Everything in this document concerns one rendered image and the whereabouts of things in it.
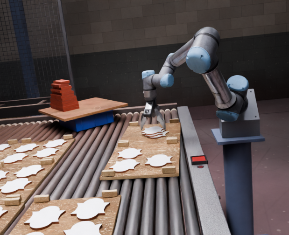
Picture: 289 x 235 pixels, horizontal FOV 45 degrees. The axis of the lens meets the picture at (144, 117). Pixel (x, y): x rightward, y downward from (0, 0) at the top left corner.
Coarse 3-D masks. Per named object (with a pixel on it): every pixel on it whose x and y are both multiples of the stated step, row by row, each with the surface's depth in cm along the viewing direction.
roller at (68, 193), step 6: (108, 126) 247; (102, 132) 229; (96, 138) 216; (102, 138) 221; (96, 144) 206; (90, 150) 195; (96, 150) 200; (90, 156) 187; (84, 162) 177; (90, 162) 183; (78, 168) 170; (84, 168) 171; (78, 174) 163; (72, 180) 156; (78, 180) 158; (72, 186) 151; (66, 192) 144; (72, 192) 147; (60, 198) 140; (66, 198) 140
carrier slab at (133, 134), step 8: (128, 128) 225; (136, 128) 223; (144, 128) 221; (168, 128) 215; (176, 128) 213; (128, 136) 208; (136, 136) 206; (144, 136) 204; (168, 136) 199; (176, 136) 198; (136, 144) 191; (144, 144) 190
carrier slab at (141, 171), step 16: (160, 144) 187; (176, 144) 184; (112, 160) 171; (144, 160) 166; (176, 160) 161; (112, 176) 151; (128, 176) 150; (144, 176) 150; (160, 176) 149; (176, 176) 148
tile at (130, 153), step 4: (132, 148) 182; (120, 152) 178; (124, 152) 177; (128, 152) 177; (132, 152) 176; (136, 152) 175; (120, 156) 173; (124, 156) 172; (128, 156) 171; (132, 156) 171; (136, 156) 171
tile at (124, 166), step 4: (124, 160) 166; (128, 160) 166; (132, 160) 165; (116, 164) 163; (120, 164) 162; (124, 164) 162; (128, 164) 161; (132, 164) 160; (136, 164) 160; (112, 168) 159; (116, 168) 158; (120, 168) 157; (124, 168) 157; (128, 168) 156; (132, 168) 156; (116, 172) 155; (120, 172) 154; (124, 172) 154
